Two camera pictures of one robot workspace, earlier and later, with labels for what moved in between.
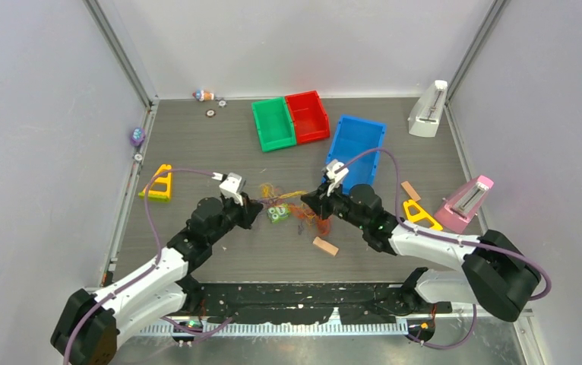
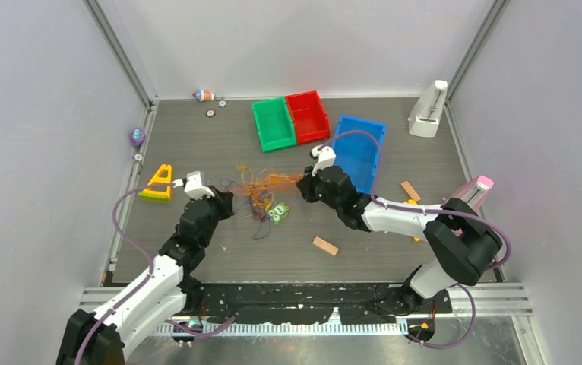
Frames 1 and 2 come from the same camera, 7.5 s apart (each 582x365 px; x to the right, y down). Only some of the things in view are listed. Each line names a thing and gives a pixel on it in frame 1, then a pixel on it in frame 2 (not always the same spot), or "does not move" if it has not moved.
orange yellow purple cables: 271,195 -> 260,188
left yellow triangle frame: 165,179 does not move
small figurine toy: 201,95 does not move
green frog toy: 278,214 does not move
